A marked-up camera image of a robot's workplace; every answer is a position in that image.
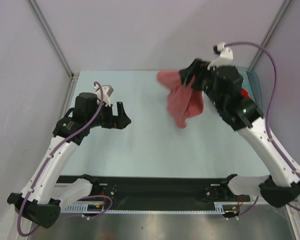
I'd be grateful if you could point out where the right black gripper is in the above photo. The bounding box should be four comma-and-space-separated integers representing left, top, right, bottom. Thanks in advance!
178, 57, 224, 109

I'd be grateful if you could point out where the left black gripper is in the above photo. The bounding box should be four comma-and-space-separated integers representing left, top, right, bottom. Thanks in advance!
87, 100, 131, 130

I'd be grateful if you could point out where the salmon pink t shirt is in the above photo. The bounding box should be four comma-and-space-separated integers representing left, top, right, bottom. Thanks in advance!
156, 70, 204, 129

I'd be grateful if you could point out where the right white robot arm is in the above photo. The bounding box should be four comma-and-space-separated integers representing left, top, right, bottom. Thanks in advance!
178, 58, 300, 208

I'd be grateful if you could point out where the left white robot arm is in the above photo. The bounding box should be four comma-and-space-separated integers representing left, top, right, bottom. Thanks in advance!
7, 92, 132, 229

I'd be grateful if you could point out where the bright red t shirt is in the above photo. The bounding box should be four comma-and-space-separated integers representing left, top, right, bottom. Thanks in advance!
241, 88, 250, 99

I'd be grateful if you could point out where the clear blue plastic bin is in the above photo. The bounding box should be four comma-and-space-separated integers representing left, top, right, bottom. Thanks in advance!
236, 66, 263, 110

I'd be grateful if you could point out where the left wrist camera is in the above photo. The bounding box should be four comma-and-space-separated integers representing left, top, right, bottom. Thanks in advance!
93, 84, 114, 107

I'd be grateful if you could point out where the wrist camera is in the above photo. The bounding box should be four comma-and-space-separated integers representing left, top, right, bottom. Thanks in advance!
93, 84, 114, 107
207, 42, 234, 71

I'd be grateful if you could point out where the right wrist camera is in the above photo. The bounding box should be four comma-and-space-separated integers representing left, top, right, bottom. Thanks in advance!
207, 42, 234, 71

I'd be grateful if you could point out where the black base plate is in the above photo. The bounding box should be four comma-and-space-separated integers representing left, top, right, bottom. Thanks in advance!
52, 175, 251, 211

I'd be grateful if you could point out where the right aluminium corner post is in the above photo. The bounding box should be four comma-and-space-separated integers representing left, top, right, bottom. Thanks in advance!
249, 0, 293, 70

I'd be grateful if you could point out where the aluminium corner post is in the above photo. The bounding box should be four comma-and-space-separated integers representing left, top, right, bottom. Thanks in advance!
249, 0, 293, 70
24, 0, 76, 78

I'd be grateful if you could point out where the left aluminium corner post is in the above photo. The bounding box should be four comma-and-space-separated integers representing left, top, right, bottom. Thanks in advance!
24, 0, 76, 78

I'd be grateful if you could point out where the grey slotted cable duct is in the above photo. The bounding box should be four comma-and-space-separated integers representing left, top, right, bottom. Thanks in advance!
61, 202, 239, 215

